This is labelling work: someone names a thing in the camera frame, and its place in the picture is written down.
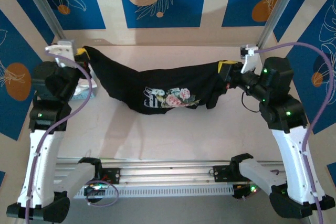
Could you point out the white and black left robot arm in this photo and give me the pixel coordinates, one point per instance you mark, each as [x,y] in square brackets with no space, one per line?
[43,161]

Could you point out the black left controller board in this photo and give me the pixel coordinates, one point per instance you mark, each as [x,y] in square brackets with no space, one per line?
[92,192]

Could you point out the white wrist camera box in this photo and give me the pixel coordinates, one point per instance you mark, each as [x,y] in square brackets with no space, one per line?
[249,62]
[61,48]

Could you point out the light blue plastic basket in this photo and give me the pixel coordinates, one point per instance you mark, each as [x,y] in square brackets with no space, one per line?
[86,96]

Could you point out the black right controller board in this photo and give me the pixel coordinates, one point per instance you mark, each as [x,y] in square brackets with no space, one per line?
[240,191]

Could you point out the black t-shirt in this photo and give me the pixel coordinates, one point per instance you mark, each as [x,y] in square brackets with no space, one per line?
[131,85]

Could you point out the aluminium front rail frame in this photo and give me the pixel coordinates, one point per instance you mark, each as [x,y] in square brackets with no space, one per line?
[168,174]

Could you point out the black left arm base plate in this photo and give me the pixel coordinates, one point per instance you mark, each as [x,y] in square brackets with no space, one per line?
[113,175]

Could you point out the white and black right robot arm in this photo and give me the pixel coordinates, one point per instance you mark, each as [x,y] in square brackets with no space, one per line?
[288,155]

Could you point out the black controller board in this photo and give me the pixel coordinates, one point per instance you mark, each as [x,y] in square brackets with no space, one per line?
[240,191]
[92,192]

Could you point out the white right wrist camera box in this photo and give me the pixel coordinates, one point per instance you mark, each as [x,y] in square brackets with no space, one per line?
[249,62]

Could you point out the white table cover sheet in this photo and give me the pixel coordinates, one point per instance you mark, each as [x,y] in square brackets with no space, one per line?
[131,58]

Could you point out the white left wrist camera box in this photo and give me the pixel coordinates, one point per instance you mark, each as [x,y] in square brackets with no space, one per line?
[61,48]

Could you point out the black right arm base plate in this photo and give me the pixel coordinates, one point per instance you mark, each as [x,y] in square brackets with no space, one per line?
[220,173]

